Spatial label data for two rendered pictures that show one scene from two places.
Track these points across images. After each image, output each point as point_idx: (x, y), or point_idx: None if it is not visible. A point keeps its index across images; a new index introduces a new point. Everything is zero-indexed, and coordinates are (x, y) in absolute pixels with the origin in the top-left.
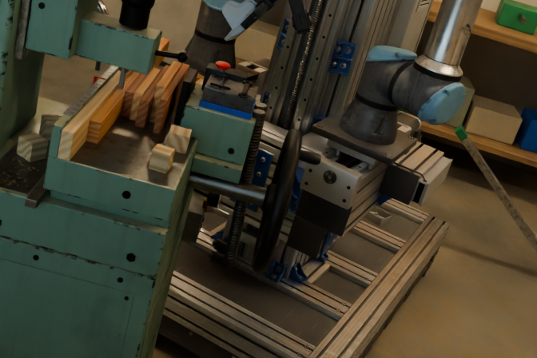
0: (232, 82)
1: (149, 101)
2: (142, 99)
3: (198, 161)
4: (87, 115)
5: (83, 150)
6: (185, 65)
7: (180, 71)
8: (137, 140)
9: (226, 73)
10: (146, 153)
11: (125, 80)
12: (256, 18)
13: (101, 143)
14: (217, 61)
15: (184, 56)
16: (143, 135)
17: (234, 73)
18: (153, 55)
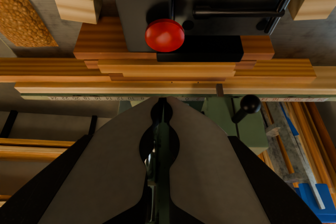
0: None
1: (253, 62)
2: (250, 67)
3: None
4: (315, 89)
5: (326, 63)
6: (86, 56)
7: (122, 57)
8: (290, 32)
9: (170, 14)
10: (331, 18)
11: (172, 82)
12: (307, 211)
13: (306, 56)
14: (166, 51)
15: (260, 107)
16: (273, 30)
17: None
18: (252, 119)
